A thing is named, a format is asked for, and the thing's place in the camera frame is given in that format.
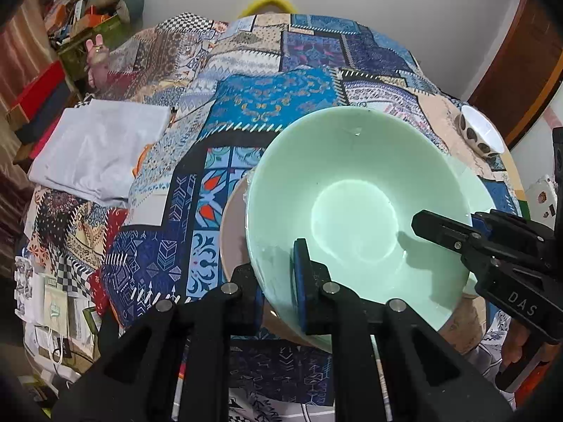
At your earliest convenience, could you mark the yellow curved object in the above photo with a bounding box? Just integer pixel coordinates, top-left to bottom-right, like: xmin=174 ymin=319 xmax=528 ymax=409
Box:
xmin=240 ymin=0 xmax=295 ymax=18

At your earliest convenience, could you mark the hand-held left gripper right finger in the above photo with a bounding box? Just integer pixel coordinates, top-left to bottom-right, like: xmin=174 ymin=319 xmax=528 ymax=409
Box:
xmin=292 ymin=238 xmax=513 ymax=422

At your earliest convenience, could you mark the pile of printed papers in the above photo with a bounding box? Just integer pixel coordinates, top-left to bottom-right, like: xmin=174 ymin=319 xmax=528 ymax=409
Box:
xmin=15 ymin=255 xmax=102 ymax=379

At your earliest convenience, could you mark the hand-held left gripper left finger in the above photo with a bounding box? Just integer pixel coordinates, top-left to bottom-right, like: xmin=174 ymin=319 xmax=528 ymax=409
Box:
xmin=50 ymin=264 xmax=267 ymax=422

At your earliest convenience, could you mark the pink bowl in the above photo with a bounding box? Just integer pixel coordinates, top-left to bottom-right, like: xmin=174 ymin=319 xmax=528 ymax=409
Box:
xmin=220 ymin=178 xmax=487 ymax=354

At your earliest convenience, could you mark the green cardboard box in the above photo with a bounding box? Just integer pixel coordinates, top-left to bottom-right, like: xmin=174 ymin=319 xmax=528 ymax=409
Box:
xmin=58 ymin=13 xmax=124 ymax=81

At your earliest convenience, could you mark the brown wooden door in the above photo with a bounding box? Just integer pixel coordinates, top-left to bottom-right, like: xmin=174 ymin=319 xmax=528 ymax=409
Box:
xmin=466 ymin=0 xmax=563 ymax=146

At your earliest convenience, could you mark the red box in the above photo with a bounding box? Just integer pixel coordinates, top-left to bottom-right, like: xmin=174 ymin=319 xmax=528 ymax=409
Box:
xmin=6 ymin=59 xmax=67 ymax=119

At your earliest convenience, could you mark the person's right hand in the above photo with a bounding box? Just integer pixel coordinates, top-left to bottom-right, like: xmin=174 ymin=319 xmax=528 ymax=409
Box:
xmin=501 ymin=316 xmax=535 ymax=370

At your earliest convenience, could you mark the white folded cloth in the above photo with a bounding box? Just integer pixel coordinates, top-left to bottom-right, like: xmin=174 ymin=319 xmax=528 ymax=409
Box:
xmin=29 ymin=99 xmax=172 ymax=207

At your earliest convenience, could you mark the pink bunny toy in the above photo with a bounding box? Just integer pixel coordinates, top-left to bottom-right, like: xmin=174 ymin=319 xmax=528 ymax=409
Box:
xmin=85 ymin=33 xmax=113 ymax=93

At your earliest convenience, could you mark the mint green bowl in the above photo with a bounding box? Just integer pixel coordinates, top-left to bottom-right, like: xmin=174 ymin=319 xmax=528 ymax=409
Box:
xmin=245 ymin=106 xmax=492 ymax=354

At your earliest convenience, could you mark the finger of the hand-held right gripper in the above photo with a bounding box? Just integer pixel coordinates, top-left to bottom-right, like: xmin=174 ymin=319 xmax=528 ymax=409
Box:
xmin=470 ymin=209 xmax=557 ymax=264
xmin=412 ymin=210 xmax=502 ymax=273

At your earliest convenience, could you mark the white spotted object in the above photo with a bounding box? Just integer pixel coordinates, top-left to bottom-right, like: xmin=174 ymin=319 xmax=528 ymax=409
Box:
xmin=525 ymin=175 xmax=557 ymax=223

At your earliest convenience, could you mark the white patterned bowl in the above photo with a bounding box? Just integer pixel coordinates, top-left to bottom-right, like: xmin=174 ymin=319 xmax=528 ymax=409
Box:
xmin=460 ymin=104 xmax=506 ymax=158

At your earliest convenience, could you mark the dark blue box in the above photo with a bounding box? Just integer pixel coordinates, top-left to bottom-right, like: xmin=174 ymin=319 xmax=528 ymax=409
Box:
xmin=18 ymin=81 xmax=73 ymax=143

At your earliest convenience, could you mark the striped brown curtain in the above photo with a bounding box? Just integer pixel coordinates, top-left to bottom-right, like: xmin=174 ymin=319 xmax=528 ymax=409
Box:
xmin=0 ymin=0 xmax=58 ymax=273

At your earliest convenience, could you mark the patchwork printed blanket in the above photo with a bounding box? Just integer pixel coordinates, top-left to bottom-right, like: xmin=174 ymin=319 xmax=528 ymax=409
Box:
xmin=13 ymin=12 xmax=529 ymax=422

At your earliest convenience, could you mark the green box of clutter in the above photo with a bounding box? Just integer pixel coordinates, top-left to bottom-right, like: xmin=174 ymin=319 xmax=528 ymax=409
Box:
xmin=44 ymin=0 xmax=121 ymax=47

